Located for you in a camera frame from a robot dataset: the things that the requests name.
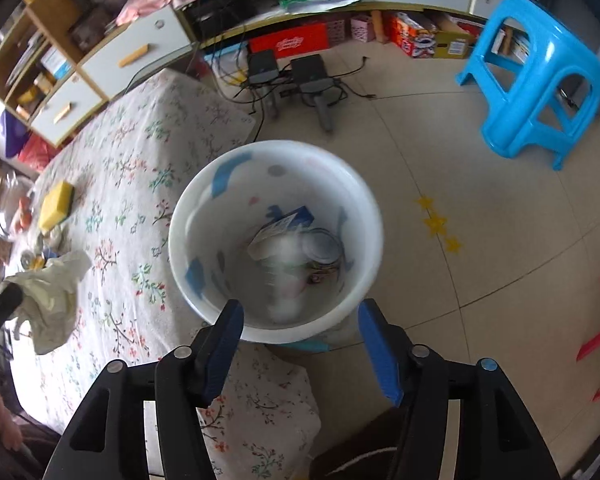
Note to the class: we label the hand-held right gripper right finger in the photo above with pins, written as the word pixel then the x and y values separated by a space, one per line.
pixel 380 355

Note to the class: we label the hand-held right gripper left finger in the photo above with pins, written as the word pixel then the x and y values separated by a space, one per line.
pixel 224 355

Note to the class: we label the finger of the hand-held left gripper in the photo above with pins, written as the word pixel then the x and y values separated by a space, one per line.
pixel 2 305

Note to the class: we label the white plastic bag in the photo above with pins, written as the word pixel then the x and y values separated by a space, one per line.
pixel 50 300

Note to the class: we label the trash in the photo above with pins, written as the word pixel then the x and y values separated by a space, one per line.
pixel 285 300

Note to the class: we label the white plastic bucket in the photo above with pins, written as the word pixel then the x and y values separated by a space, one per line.
pixel 200 220

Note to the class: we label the small yellow blue can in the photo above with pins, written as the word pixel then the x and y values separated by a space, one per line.
pixel 32 261

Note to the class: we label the yellow sponge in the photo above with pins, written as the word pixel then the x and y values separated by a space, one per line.
pixel 55 207

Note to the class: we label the metal can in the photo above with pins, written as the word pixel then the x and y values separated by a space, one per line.
pixel 322 250

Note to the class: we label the yellow star sticker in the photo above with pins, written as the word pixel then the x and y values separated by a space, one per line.
pixel 423 202
pixel 453 245
pixel 436 224

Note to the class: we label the blue white carton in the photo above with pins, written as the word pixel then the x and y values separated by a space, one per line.
pixel 286 220

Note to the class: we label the floral tablecloth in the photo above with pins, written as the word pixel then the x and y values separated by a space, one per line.
pixel 130 185

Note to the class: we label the wooden drawer cabinet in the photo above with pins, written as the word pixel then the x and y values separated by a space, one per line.
pixel 105 65

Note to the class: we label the cardboard box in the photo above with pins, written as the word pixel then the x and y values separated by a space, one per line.
pixel 455 42

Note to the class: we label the red white snack carton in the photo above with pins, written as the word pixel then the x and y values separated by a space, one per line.
pixel 410 35

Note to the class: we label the red flat box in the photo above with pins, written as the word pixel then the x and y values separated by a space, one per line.
pixel 290 40

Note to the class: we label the pink patterned box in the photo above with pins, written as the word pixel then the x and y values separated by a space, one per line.
pixel 336 30
pixel 360 28

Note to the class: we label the blue plastic stool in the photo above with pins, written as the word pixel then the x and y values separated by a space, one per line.
pixel 545 55

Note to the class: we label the black electronics box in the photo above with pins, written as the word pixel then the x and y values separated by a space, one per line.
pixel 220 7

